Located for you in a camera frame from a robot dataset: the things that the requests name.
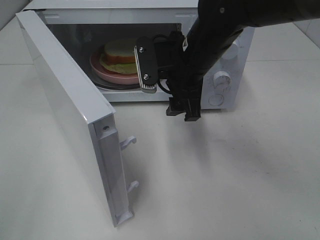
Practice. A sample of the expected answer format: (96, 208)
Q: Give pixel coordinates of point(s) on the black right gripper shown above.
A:
(186, 93)

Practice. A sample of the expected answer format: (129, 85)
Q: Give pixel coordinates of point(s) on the round door release button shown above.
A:
(216, 100)

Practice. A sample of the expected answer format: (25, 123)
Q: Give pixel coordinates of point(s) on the sandwich with lettuce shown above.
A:
(118, 56)

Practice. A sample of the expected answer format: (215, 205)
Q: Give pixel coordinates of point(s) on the white microwave door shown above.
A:
(84, 115)

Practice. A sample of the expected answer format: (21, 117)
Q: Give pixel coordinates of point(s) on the pink round plate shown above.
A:
(109, 76)

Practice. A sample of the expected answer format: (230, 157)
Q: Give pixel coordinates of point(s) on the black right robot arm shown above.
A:
(220, 22)

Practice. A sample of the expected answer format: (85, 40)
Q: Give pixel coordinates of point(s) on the lower white timer knob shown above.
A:
(222, 81)

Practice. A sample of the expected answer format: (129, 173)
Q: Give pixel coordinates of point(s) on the upper white power knob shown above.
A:
(232, 51)

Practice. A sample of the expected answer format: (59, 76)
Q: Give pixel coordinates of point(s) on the glass microwave turntable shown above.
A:
(99, 82)

